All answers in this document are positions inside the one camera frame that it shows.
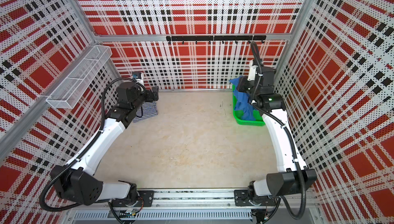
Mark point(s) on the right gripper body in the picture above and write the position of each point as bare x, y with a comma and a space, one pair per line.
248, 87

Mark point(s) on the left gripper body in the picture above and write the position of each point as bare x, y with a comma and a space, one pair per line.
145, 97

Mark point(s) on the blue white striped tank top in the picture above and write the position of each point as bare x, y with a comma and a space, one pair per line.
148, 110

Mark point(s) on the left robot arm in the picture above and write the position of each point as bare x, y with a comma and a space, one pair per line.
74, 184

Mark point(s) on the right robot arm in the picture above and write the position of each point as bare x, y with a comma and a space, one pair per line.
293, 175

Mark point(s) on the green plastic basket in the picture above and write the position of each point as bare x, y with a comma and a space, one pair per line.
259, 120

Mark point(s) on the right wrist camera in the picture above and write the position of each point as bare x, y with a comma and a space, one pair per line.
252, 70

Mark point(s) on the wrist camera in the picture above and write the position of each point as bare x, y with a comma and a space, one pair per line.
252, 70
139, 77

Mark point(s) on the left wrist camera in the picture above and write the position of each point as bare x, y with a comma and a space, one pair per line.
139, 77

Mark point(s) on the white wire mesh shelf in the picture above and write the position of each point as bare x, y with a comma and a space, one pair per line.
68, 93

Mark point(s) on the black hook rail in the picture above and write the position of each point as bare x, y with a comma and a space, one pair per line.
216, 38

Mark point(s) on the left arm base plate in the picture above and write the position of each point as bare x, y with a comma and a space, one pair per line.
144, 197

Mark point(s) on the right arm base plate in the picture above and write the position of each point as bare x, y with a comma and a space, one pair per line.
244, 199

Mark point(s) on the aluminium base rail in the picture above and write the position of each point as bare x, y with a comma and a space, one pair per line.
194, 206

